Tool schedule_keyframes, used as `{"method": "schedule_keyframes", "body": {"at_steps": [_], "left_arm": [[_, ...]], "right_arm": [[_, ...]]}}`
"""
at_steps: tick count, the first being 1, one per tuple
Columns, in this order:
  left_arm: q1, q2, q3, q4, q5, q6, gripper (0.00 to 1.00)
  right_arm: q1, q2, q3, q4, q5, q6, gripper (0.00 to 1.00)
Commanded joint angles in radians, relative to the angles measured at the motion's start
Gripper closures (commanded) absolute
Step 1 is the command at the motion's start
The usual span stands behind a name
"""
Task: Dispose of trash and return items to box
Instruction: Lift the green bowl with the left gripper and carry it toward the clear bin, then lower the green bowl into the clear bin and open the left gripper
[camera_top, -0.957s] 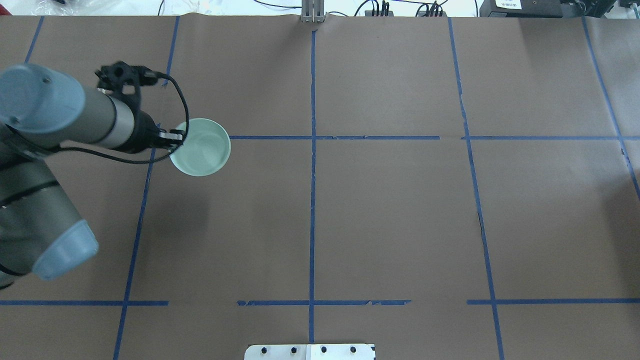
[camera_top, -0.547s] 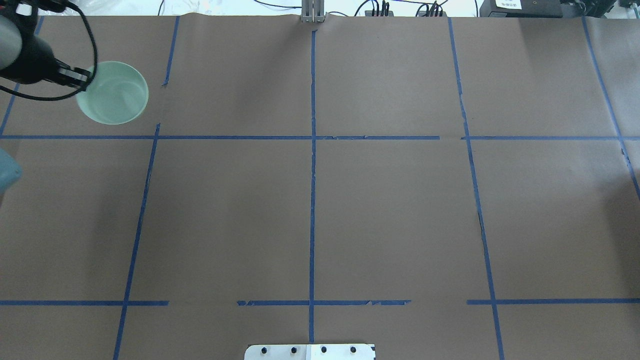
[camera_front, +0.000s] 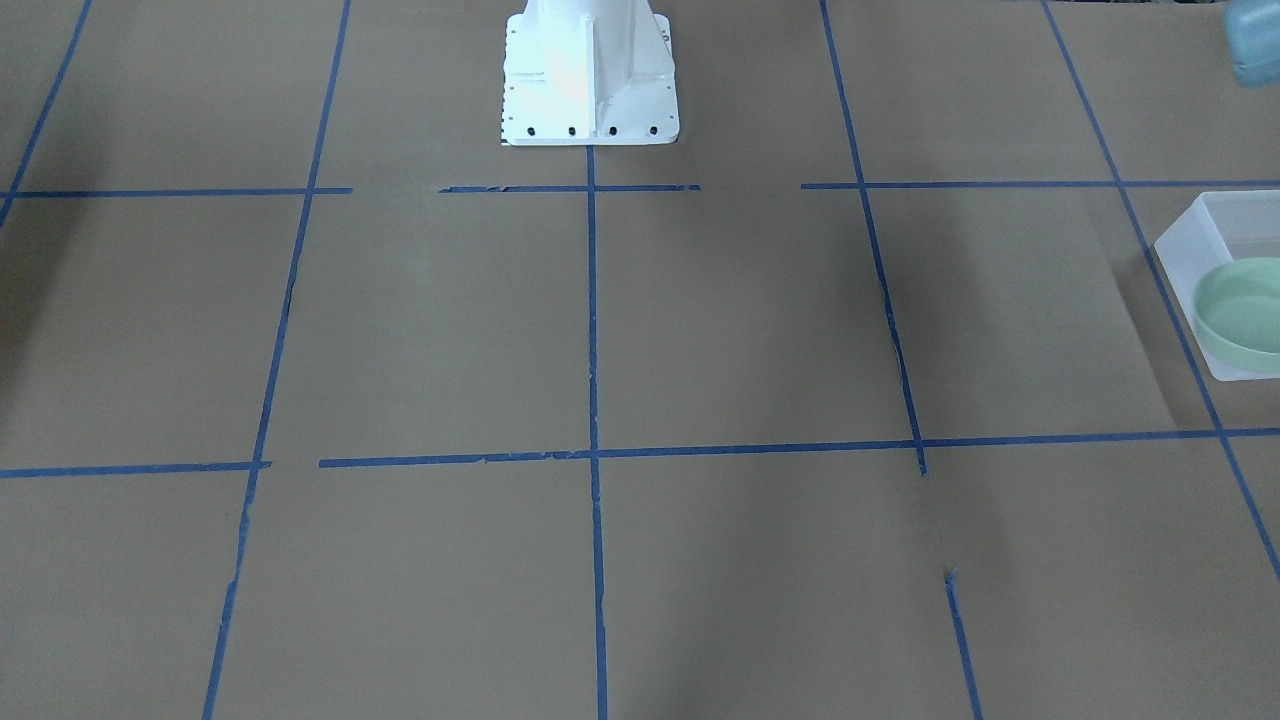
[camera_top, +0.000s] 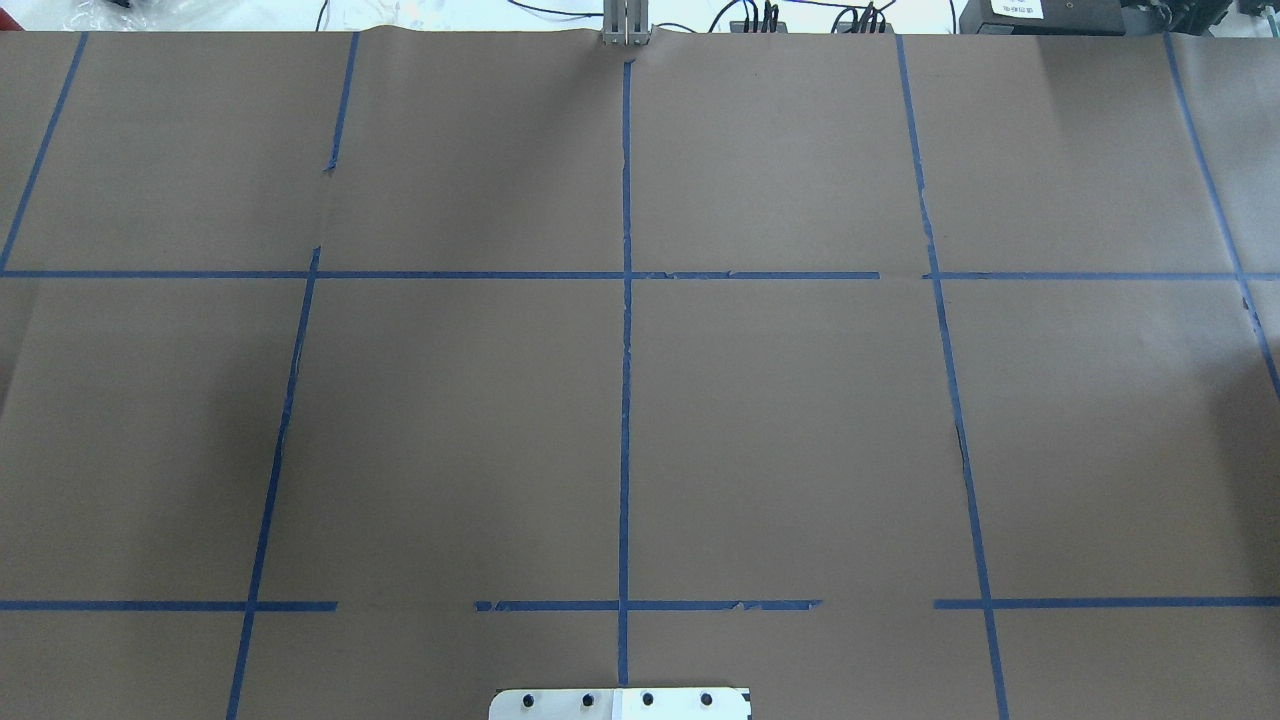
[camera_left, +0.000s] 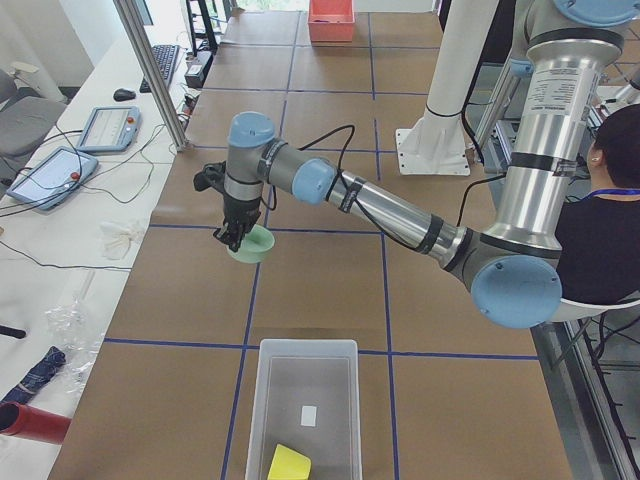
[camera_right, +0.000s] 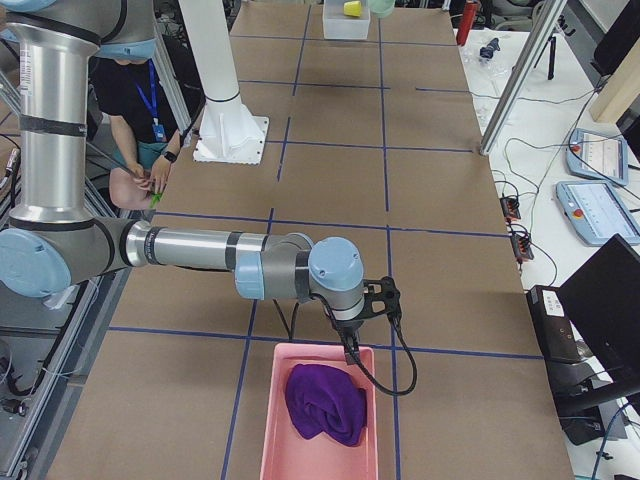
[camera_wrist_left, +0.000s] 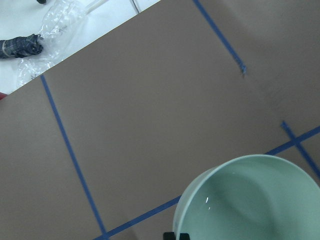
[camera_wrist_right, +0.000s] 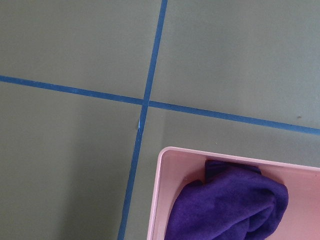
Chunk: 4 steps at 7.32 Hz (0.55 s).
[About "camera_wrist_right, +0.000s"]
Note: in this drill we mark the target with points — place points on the purple cloth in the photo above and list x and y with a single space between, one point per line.
235 202

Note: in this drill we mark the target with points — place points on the pink plastic box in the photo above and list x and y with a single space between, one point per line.
177 167

